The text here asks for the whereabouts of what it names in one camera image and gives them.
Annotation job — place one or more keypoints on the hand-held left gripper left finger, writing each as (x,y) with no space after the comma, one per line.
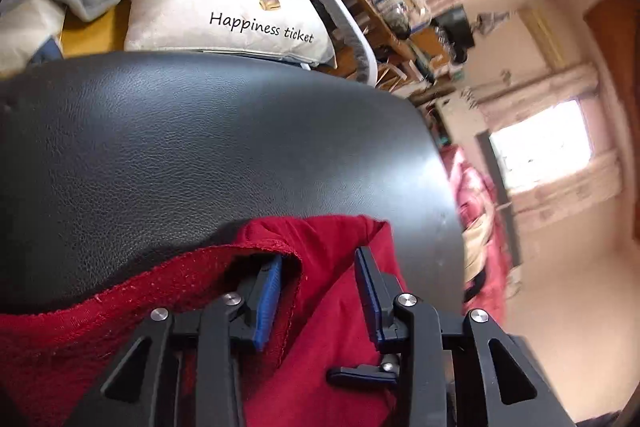
(267,302)

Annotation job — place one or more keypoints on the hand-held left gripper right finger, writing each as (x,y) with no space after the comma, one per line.
(367,297)

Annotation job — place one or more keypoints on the red garment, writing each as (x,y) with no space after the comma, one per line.
(325,257)

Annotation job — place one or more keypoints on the red pink blanket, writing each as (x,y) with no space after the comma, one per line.
(475,192)

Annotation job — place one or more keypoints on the black leather chair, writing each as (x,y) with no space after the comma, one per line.
(200,147)

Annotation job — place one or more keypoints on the window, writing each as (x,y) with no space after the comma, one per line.
(542,142)

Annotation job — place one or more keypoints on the cluttered wooden shelf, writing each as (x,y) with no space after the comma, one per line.
(390,12)

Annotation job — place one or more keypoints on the white cloth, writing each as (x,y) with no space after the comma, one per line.
(25,37)

